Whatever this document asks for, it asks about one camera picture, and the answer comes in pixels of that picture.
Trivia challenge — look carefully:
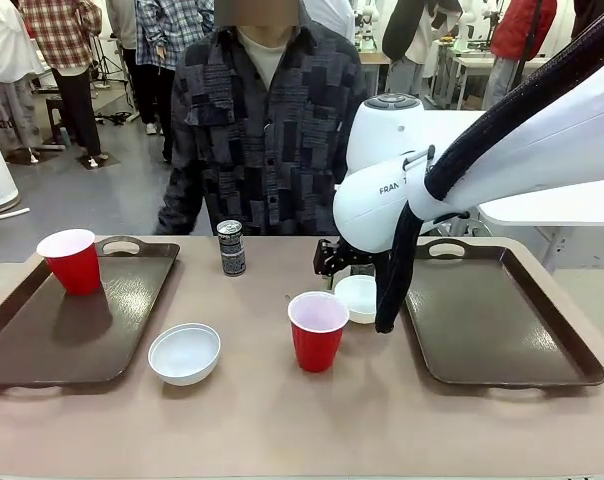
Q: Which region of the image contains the person in red jacket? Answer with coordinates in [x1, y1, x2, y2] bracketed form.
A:
[481, 0, 558, 111]

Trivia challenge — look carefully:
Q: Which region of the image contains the beige background table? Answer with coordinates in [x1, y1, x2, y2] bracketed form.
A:
[451, 53, 553, 109]

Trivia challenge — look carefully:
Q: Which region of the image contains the person in patchwork dark shirt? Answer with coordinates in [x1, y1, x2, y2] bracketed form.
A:
[154, 9, 371, 237]

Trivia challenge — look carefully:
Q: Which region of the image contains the person in grey top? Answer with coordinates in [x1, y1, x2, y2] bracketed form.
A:
[105, 0, 143, 126]

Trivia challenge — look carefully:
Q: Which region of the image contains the person's right forearm dark sleeve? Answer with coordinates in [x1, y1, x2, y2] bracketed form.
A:
[154, 169, 208, 236]

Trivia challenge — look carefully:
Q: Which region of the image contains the red plastic cup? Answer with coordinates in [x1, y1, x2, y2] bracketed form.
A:
[35, 228, 103, 296]
[287, 291, 351, 374]

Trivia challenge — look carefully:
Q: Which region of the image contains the black can white print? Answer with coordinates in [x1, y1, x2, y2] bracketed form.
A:
[216, 219, 247, 278]

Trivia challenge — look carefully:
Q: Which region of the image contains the person in white shirt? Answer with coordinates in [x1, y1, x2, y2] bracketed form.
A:
[0, 0, 46, 164]

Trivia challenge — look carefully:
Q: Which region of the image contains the person in dark jacket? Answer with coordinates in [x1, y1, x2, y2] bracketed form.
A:
[569, 0, 604, 44]

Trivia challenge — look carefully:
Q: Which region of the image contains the person in red plaid shirt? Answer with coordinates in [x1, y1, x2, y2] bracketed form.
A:
[19, 0, 106, 169]

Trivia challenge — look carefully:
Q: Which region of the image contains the person in blue plaid shirt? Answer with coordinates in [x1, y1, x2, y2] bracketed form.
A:
[131, 0, 223, 137]

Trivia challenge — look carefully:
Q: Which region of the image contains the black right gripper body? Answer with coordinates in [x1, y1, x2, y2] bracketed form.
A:
[311, 238, 383, 277]

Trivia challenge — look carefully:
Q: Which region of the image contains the white folding table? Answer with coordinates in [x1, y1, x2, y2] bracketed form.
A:
[421, 108, 604, 274]

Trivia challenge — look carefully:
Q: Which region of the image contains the black tripod stand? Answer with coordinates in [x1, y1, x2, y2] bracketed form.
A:
[89, 34, 133, 91]

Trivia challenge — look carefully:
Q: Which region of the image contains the white round bowl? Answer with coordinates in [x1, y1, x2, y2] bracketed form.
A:
[333, 274, 381, 325]
[147, 322, 222, 387]

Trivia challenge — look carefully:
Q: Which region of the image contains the person in black white vest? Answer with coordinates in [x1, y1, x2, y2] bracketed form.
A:
[383, 0, 466, 99]

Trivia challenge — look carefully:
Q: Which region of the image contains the black cable sleeve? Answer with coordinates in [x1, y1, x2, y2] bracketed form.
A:
[374, 49, 583, 335]

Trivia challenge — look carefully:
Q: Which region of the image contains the brown plastic serving tray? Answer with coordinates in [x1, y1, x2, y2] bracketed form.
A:
[400, 238, 604, 389]
[0, 235, 182, 389]

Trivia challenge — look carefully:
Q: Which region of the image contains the black vertical pole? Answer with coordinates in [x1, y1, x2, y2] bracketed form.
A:
[517, 0, 544, 69]

